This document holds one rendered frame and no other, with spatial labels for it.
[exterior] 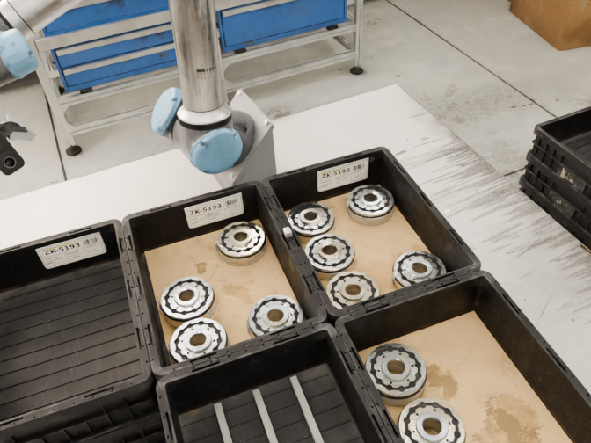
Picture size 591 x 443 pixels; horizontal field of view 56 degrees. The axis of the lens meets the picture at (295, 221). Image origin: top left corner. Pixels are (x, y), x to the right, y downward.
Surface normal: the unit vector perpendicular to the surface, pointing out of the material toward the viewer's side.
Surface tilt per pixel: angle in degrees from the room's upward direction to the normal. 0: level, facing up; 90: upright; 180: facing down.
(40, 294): 0
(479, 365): 0
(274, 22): 90
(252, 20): 90
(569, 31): 90
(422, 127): 0
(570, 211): 90
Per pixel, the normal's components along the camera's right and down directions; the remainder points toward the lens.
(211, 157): 0.52, 0.61
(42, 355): -0.05, -0.72
